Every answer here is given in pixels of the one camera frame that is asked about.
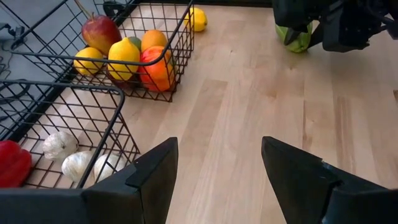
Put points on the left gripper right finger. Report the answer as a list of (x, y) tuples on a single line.
[(295, 180)]

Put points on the red bell pepper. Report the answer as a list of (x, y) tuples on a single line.
[(14, 163)]

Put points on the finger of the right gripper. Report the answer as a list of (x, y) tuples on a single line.
[(317, 35), (291, 35)]

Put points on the orange-red persimmon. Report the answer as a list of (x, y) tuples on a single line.
[(155, 74)]

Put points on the red apple with stem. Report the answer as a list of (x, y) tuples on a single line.
[(101, 34)]

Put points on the orange fruit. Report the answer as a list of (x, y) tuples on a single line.
[(154, 39)]

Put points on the ribbed light green squash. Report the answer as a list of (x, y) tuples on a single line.
[(298, 43)]

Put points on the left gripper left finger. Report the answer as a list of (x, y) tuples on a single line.
[(155, 186)]

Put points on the yellow lemon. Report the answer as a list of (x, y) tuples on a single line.
[(122, 51), (88, 67), (199, 18)]

